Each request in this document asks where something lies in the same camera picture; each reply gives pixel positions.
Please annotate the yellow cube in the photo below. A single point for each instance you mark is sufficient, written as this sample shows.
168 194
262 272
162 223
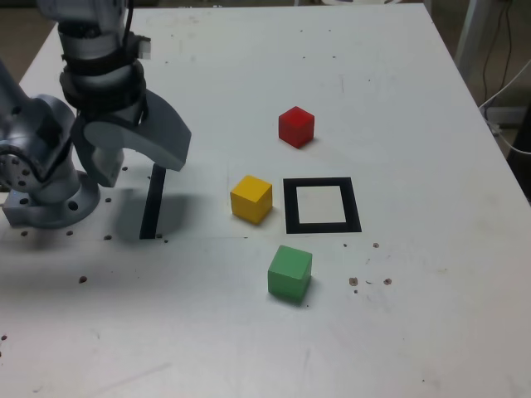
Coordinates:
251 201

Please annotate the green cube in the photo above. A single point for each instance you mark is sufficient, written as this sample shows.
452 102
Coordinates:
289 273

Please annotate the small wrist camera box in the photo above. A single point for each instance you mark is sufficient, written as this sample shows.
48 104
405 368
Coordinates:
139 45

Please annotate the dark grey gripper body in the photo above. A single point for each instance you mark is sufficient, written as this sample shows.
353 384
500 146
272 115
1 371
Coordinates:
124 113

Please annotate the black power strip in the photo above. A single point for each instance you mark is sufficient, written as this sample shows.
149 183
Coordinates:
506 115

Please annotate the red cube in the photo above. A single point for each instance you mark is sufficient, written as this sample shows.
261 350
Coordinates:
295 127

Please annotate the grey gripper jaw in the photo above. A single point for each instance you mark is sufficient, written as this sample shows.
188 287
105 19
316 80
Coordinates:
162 137
103 166

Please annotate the black tape square outline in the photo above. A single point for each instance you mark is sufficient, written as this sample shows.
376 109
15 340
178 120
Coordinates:
290 207

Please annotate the black tape strip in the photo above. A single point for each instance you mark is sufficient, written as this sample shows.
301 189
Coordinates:
150 207

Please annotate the white metal frame leg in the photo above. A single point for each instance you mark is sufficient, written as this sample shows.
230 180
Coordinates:
469 29

